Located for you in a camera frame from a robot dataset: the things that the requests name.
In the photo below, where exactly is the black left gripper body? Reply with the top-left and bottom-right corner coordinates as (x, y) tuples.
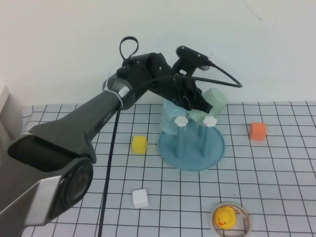
(167, 71), (202, 109)

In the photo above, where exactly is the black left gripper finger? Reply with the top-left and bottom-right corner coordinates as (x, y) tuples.
(182, 98), (195, 111)
(191, 91), (213, 113)

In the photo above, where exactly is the light green plastic cup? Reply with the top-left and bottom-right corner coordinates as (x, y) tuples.
(189, 87), (228, 127)

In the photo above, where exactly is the light blue plastic cup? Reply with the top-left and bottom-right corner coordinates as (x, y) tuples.
(160, 100), (190, 136)

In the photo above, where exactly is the blue cup stand with pegs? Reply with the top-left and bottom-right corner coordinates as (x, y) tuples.
(158, 116), (226, 171)

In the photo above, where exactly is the orange cube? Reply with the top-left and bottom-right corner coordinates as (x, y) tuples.
(248, 122), (267, 141)

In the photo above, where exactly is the yellow cube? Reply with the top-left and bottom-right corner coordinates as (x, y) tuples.
(131, 135), (148, 155)

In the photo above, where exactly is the white zip tie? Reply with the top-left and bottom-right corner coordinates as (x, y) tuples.
(103, 79), (124, 109)

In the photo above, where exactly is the white cube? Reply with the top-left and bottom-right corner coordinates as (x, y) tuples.
(132, 189), (150, 209)

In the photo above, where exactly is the yellow rubber duck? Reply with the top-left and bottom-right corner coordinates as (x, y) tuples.
(213, 206), (236, 229)

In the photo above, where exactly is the white tape roll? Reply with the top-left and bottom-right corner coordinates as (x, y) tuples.
(209, 201), (253, 237)

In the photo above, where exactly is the white box beside table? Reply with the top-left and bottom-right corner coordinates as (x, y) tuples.
(0, 83), (24, 149)

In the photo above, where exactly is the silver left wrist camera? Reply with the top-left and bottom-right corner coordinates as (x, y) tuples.
(174, 45), (214, 72)

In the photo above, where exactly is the black strap loop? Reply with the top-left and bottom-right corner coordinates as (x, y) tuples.
(119, 36), (139, 61)

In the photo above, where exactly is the black left camera cable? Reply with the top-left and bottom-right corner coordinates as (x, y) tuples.
(97, 63), (244, 237)

